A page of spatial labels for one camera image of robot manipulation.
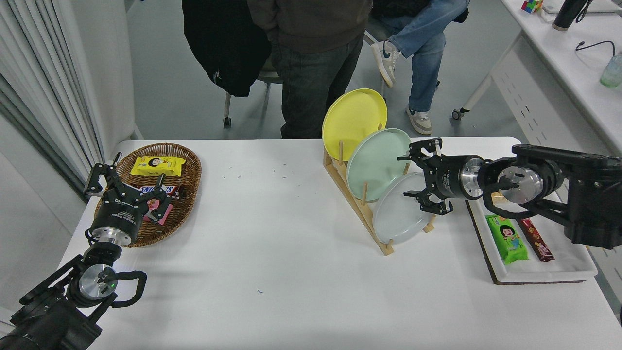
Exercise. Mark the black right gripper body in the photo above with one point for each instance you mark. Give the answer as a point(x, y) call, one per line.
point(449, 177)

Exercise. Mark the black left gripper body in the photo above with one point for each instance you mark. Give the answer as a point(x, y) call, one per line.
point(119, 211)

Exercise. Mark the grey plate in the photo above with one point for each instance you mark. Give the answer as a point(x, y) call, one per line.
point(393, 221)

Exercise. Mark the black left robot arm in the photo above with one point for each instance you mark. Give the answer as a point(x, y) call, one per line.
point(48, 316)

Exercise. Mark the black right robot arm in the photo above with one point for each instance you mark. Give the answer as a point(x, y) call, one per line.
point(593, 194)

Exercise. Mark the mint green plate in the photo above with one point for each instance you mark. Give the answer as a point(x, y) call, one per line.
point(374, 165)

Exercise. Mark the wooden plate rack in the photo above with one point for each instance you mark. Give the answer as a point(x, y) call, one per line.
point(384, 249)

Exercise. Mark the yellow plate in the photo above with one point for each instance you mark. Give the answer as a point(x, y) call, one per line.
point(352, 119)

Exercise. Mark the Snickers chocolate bar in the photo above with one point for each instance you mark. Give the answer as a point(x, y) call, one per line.
point(170, 189)

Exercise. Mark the pink snack pack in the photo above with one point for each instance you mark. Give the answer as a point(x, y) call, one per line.
point(165, 214)

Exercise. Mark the yellow snack pack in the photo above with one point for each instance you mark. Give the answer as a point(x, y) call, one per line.
point(158, 166)

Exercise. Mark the brown wicker basket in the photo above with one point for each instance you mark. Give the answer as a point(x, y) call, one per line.
point(187, 175)

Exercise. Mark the tan peanut bar pack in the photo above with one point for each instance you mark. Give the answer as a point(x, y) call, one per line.
point(497, 198)

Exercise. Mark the green snack pack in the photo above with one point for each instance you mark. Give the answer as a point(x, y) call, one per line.
point(508, 239)

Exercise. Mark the seated person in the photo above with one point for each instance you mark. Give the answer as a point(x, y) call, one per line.
point(423, 53)

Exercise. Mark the dark red snack bar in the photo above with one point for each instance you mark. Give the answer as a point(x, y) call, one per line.
point(534, 239)

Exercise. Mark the white curtain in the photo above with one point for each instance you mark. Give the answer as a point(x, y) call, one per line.
point(43, 87)

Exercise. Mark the white tray with dark base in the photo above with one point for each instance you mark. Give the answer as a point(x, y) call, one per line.
point(559, 268)

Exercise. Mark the standing person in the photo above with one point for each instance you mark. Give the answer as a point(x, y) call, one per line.
point(316, 63)

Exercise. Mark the grey metal chair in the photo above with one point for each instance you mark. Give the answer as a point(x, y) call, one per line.
point(265, 80)

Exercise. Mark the white side table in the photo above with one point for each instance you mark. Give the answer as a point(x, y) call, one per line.
point(544, 39)

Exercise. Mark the black jacket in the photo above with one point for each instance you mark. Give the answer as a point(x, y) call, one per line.
point(228, 43)

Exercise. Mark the colourful puzzle cube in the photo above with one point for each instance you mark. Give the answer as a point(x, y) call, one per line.
point(531, 5)

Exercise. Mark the black bottle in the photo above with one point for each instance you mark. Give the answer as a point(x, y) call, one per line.
point(568, 12)

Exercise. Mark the white flat device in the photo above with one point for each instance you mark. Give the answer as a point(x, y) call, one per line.
point(607, 6)

